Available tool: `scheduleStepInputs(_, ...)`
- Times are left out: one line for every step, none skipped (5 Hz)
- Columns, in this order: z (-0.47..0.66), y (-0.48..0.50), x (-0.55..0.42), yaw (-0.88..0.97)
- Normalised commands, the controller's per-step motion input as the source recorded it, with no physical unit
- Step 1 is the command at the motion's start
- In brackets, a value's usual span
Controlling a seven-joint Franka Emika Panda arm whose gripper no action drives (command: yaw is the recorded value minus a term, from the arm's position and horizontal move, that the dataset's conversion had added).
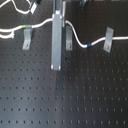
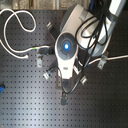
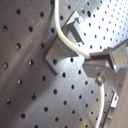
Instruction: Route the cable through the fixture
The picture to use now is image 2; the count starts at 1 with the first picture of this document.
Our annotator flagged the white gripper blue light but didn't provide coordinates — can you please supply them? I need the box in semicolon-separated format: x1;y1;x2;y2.
55;33;78;79

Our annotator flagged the white cable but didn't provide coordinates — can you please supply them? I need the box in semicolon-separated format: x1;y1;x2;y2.
0;8;44;58
105;55;128;62

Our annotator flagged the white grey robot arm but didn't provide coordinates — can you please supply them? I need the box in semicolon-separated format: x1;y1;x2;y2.
55;0;126;79

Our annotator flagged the black perforated breadboard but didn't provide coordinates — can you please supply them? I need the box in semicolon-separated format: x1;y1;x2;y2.
0;11;128;128

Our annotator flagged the blue object at edge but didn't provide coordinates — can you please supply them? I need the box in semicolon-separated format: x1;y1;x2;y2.
0;83;4;94

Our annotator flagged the metal cable clip upper left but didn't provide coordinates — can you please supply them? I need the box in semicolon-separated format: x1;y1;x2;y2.
46;21;53;30

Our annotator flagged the metal cable clip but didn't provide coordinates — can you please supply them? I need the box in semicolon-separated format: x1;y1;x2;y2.
97;51;109;70
36;54;42;68
80;76;87;85
46;21;53;30

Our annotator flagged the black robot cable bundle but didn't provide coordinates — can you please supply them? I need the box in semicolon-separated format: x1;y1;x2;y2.
73;0;116;73

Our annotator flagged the black cable with connector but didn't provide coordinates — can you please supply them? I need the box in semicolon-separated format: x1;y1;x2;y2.
43;64;84;107

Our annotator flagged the metal cable clip lower right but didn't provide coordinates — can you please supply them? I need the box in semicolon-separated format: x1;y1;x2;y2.
80;76;87;85

